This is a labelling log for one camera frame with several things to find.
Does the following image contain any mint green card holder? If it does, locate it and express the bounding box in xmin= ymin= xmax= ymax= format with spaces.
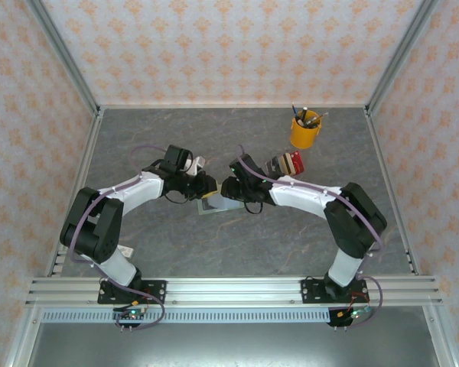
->
xmin=197 ymin=193 xmax=241 ymax=216

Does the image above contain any wooden red card rack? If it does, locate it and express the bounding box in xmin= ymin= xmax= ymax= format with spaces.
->
xmin=265 ymin=151 xmax=305 ymax=177

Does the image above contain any yellow pen cup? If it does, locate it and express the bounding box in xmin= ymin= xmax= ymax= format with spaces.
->
xmin=289 ymin=114 xmax=323 ymax=150

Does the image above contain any grey metal base sheet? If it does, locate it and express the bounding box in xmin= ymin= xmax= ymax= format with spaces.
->
xmin=26 ymin=323 xmax=444 ymax=367

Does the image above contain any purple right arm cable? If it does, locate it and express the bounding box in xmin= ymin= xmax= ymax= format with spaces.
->
xmin=238 ymin=143 xmax=386 ymax=330

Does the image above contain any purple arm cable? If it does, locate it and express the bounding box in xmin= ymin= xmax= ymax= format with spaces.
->
xmin=238 ymin=143 xmax=386 ymax=330
xmin=67 ymin=144 xmax=166 ymax=332

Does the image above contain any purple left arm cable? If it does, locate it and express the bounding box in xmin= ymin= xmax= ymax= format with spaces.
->
xmin=67 ymin=144 xmax=166 ymax=332

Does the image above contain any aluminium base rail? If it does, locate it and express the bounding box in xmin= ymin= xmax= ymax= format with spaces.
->
xmin=24 ymin=277 xmax=444 ymax=307

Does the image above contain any aluminium table edge rail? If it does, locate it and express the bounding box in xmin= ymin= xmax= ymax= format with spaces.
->
xmin=44 ymin=109 xmax=105 ymax=278
xmin=364 ymin=108 xmax=422 ymax=277

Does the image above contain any white slotted cable duct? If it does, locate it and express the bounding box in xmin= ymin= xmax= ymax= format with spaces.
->
xmin=41 ymin=308 xmax=332 ymax=324

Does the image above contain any aluminium frame post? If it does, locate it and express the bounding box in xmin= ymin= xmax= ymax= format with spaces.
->
xmin=365 ymin=0 xmax=439 ymax=112
xmin=24 ymin=0 xmax=103 ymax=115

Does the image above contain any aluminium frame leg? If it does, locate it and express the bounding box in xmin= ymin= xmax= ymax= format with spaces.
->
xmin=3 ymin=305 xmax=43 ymax=367
xmin=422 ymin=305 xmax=459 ymax=367

